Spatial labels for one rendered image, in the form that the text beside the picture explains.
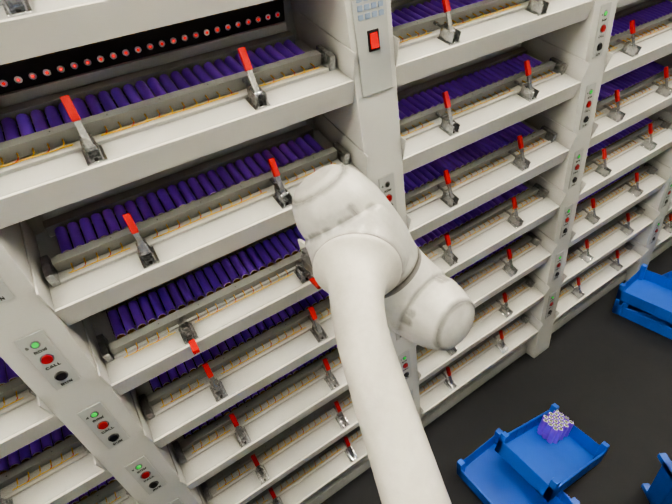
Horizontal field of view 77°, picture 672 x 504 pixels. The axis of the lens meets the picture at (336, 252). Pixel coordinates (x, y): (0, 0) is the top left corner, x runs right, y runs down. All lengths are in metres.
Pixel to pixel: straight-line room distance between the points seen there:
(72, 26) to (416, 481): 0.65
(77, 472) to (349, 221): 0.82
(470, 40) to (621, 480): 1.41
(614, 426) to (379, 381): 1.54
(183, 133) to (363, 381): 0.49
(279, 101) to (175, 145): 0.19
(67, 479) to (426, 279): 0.83
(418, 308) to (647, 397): 1.54
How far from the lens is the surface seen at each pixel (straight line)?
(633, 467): 1.82
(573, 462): 1.73
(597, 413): 1.90
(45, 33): 0.69
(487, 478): 1.68
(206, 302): 0.91
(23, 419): 0.96
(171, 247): 0.80
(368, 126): 0.86
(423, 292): 0.55
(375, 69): 0.84
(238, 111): 0.75
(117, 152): 0.72
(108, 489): 1.23
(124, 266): 0.81
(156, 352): 0.91
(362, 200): 0.47
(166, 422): 1.05
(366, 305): 0.42
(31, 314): 0.80
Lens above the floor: 1.51
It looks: 35 degrees down
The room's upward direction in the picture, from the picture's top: 11 degrees counter-clockwise
